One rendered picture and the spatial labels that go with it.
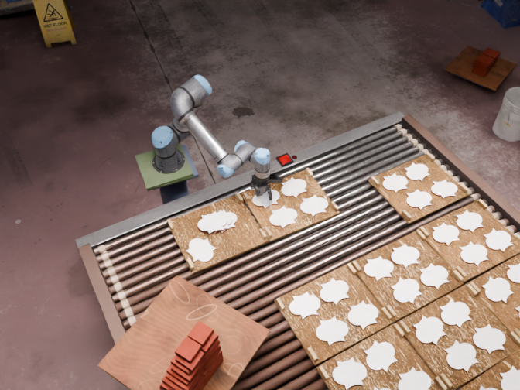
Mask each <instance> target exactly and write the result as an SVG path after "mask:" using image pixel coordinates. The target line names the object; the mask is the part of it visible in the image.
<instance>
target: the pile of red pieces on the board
mask: <svg viewBox="0 0 520 390"><path fill-rule="evenodd" d="M187 336H188V337H185V339H184V340H183V342H182V343H181V344H180V346H178V348H177V349H176V350H175V354H176V355H175V356H174V357H173V359H172V360H171V361H170V362H171V365H170V366H169V367H168V368H167V370H166V372H167V373H166V375H165V376H164V377H163V379H162V384H161V385H160V386H159V388H160V390H203V389H204V386H206V384H207V383H208V382H209V381H210V379H211V378H212V376H213V375H214V373H215V372H216V370H217V369H218V368H219V367H220V365H221V364H222V362H223V361H224V360H223V355H222V350H221V346H220V345H219V344H220V341H219V340H218V338H219V337H218V335H217V334H216V333H215V332H214V329H212V328H210V327H209V326H207V325H206V324H204V323H202V322H200V321H198V322H197V324H196V325H195V326H194V328H193V329H192V330H191V331H190V332H189V334H188V335H187Z"/></svg>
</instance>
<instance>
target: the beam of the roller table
mask: <svg viewBox="0 0 520 390"><path fill-rule="evenodd" d="M402 117H405V116H404V114H403V113H401V112H400V111H398V112H396V113H394V114H391V115H388V116H386V117H384V118H380V119H378V120H376V121H373V122H370V123H368V124H366V125H362V126H361V127H358V128H355V129H353V130H350V131H349V132H345V133H343V134H341V135H338V136H335V137H333V138H331V139H328V140H325V141H323V142H320V143H317V144H316V145H312V146H310V147H308V148H305V149H302V150H300V151H298V152H294V153H293V154H290V155H289V156H290V157H291V158H292V156H297V159H293V158H292V159H293V161H294V163H292V164H290V165H288V166H284V167H281V165H280V164H279V163H278V161H277V160H275V161H272V162H270V174H277V173H280V172H283V171H285V170H288V169H291V168H293V167H294V166H298V165H300V164H302V163H305V162H308V161H310V160H312V159H315V158H317V157H319V156H322V155H325V154H327V153H329V152H332V151H334V150H337V149H340V148H342V147H344V146H346V145H350V144H351V143H354V142H357V141H359V140H362V139H364V138H367V137H368V136H371V135H374V134H376V133H379V132H382V131H384V130H386V129H388V128H391V127H393V126H394V125H397V124H401V120H402ZM252 175H255V169H252V170H249V171H247V172H245V173H242V174H240V175H237V176H234V177H231V178H230V179H227V180H224V181H222V182H219V183H216V184H214V185H212V186H209V187H207V188H204V189H202V190H199V191H197V192H195V193H191V194H189V195H186V196H185V197H181V198H179V199H177V200H174V201H171V202H169V203H167V204H163V205H162V206H159V207H156V208H154V209H151V210H148V211H146V212H144V213H141V214H138V215H136V216H134V217H130V218H129V219H126V220H124V221H121V222H118V223H117V224H113V225H111V226H109V227H106V228H103V229H101V230H99V231H95V232H93V233H91V234H88V235H85V236H83V237H81V238H78V239H76V240H75V241H76V244H77V247H78V248H79V247H81V246H83V245H86V244H90V245H91V248H92V250H93V251H94V248H96V247H97V246H98V245H102V244H103V245H104V244H106V243H108V242H110V241H113V240H115V239H118V238H121V237H123V236H126V235H127V234H131V233H132V232H135V231H138V230H140V229H143V228H146V227H148V226H150V225H152V224H155V223H157V222H160V221H163V220H165V219H167V218H169V217H172V216H175V215H177V214H180V213H182V212H184V211H186V210H189V209H192V208H194V207H197V206H200V205H201V204H205V203H206V202H209V201H211V200H214V199H217V198H218V197H222V196H223V195H226V194H228V193H231V192H234V191H236V190H239V189H241V188H243V187H246V186H248V185H251V181H252Z"/></svg>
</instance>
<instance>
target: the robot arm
mask: <svg viewBox="0 0 520 390"><path fill-rule="evenodd" d="M211 93H212V88H211V86H210V84H209V82H208V81H207V80H206V79H205V78H204V77H203V76H201V75H196V76H194V77H192V78H191V79H189V80H188V81H187V82H186V83H185V84H183V85H181V86H180V87H178V88H177V89H175V91H174V92H173V93H172V95H171V98H170V106H171V110H172V113H173V115H174V119H173V121H172V122H171V123H170V124H169V125H167V126H163V127H161V126H160V127H158V128H156V129H155V130H154V131H153V133H152V144H153V145H154V149H155V151H156V166H157V167H158V168H159V169H161V170H163V171H170V170H173V169H176V168H177V167H178V166H179V165H180V164H181V162H182V158H181V155H180V153H179V152H178V151H177V150H176V145H178V144H179V143H180V142H182V141H183V140H184V139H185V138H186V137H187V136H188V135H191V134H192V135H193V136H194V137H195V139H196V140H197V141H198V142H199V143H200V144H201V145H202V146H203V147H204V148H205V149H206V151H207V152H208V153H209V154H210V156H211V157H212V158H213V159H214V160H215V161H216V163H217V164H218V167H217V171H218V172H219V173H220V174H221V175H222V176H223V177H224V178H228V177H229V176H231V175H232V174H234V172H235V171H237V170H238V169H239V168H240V167H241V166H243V165H244V164H245V163H246V162H247V161H249V162H250V163H253V164H255V175H252V181H251V184H253V186H252V185H251V188H252V187H253V188H254V189H253V190H255V195H256V196H257V197H258V196H261V195H263V193H265V194H264V199H263V200H262V202H261V203H262V204H269V207H271V205H272V191H271V186H270V184H269V183H282V181H283V178H282V176H281V175H280V174H270V159H271V158H270V152H269V150H267V149H266V148H259V149H257V148H255V147H254V146H253V145H251V144H250V143H248V142H245V141H240V142H238V143H237V145H236V146H235V148H234V153H233V154H232V155H230V154H229V153H228V151H227V150H226V149H225V148H224V147H223V146H222V144H220V143H219V141H218V140H217V139H216V138H215V137H214V136H213V134H212V133H211V132H210V131H209V130H208V128H207V127H206V126H205V125H204V124H203V122H202V121H201V120H200V119H199V118H198V117H197V116H196V112H197V109H198V108H199V107H200V106H201V105H202V104H203V102H204V100H205V98H206V97H207V96H209V95H210V94H211ZM267 191H268V192H267ZM266 192H267V193H266Z"/></svg>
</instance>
